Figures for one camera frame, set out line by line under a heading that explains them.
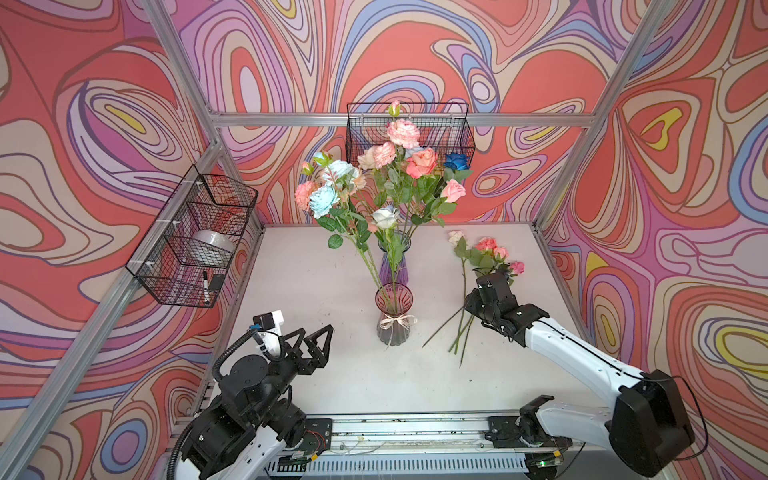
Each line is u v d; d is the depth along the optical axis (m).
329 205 0.61
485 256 1.08
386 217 0.70
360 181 0.78
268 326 0.55
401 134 0.64
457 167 0.77
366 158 0.75
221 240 0.73
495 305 0.63
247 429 0.47
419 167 0.72
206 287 0.72
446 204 0.70
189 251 0.71
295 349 0.55
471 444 0.73
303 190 0.69
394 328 0.78
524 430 0.66
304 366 0.56
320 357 0.57
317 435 0.73
